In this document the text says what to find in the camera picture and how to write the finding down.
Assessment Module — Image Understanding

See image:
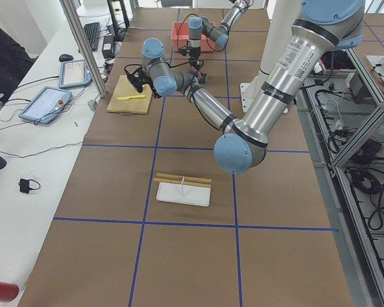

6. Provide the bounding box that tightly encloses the white rectangular tray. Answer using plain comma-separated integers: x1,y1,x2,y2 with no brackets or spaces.
156,183,211,207

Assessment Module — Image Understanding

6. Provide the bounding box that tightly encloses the yellow plastic knife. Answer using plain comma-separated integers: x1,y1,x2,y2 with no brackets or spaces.
116,94,146,101

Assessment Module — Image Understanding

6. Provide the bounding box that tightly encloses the wooden towel rack bar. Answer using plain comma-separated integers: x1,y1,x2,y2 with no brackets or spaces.
153,178,212,188

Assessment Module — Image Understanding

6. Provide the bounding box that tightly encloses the grey and red cloth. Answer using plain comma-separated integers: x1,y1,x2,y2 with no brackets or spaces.
189,67,207,84

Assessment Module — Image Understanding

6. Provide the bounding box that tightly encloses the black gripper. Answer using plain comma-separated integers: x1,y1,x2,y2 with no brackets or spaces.
179,45,202,69
125,68,148,93

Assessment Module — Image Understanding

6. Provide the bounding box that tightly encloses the black keyboard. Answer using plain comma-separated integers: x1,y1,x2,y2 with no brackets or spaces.
83,22,100,51

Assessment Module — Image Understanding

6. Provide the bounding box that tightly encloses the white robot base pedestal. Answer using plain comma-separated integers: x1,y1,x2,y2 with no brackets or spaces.
240,0,301,113

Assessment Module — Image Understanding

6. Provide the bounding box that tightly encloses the black power adapter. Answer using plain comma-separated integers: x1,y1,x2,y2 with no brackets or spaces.
102,35,116,59

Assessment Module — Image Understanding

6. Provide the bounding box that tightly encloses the red cylinder object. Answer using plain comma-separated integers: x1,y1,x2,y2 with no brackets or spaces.
0,281,19,303

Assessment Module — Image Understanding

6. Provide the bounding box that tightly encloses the aluminium frame post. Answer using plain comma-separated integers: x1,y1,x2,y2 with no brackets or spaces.
60,0,107,98

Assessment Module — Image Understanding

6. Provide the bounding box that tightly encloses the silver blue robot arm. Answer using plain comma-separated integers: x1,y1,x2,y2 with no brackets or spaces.
177,1,253,73
127,1,365,173

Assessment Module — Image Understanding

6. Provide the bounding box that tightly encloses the near teach pendant tablet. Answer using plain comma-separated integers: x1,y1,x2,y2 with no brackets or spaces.
19,86,72,125

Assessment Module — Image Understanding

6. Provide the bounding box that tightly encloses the black clip with cord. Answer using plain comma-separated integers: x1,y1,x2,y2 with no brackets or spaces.
19,178,41,194

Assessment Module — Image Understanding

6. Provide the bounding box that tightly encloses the pink plastic bin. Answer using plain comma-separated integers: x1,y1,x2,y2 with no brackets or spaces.
171,22,216,52

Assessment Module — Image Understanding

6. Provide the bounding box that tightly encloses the teach pendant tablet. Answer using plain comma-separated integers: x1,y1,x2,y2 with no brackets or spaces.
58,60,92,89
19,86,72,125

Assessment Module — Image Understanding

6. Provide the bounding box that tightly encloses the person in black clothing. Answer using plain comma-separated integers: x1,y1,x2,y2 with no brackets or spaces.
0,28,35,103

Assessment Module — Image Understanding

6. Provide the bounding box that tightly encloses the black computer mouse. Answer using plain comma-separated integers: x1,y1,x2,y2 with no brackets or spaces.
59,54,74,63

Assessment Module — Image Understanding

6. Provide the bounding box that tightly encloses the far teach pendant tablet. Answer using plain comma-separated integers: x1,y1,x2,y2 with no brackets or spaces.
58,60,92,89

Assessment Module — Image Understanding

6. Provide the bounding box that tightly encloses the bamboo cutting board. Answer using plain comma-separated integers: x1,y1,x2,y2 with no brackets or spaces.
107,75,152,114

